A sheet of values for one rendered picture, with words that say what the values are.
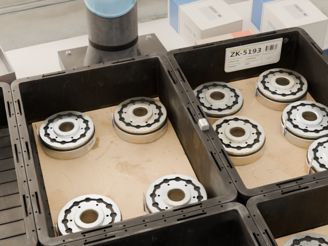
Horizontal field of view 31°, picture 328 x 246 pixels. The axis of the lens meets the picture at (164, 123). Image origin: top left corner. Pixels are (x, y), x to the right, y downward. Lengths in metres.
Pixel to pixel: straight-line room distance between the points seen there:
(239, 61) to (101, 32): 0.31
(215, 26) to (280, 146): 0.48
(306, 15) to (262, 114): 0.46
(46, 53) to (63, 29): 1.41
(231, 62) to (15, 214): 0.53
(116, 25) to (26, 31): 1.74
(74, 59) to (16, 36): 1.53
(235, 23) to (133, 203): 0.68
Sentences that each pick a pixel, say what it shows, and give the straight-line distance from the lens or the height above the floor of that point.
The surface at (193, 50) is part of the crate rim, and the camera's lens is 1.16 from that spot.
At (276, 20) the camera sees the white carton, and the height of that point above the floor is 0.78.
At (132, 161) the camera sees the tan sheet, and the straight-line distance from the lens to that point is 1.07.
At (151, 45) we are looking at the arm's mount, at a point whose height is 0.74.
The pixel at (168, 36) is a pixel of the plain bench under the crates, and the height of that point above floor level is 0.70.
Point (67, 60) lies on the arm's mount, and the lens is 1.47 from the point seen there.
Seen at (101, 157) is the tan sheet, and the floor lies 0.83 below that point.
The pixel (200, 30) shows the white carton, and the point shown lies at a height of 0.79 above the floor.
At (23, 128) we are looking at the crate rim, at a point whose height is 0.93.
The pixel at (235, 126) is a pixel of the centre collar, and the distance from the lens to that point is 1.09.
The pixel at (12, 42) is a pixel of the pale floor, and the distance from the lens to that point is 2.96.
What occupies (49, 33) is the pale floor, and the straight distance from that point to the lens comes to 2.98.
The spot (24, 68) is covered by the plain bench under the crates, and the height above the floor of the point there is 0.70.
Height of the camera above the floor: 1.59
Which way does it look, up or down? 42 degrees down
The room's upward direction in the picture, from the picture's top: 1 degrees counter-clockwise
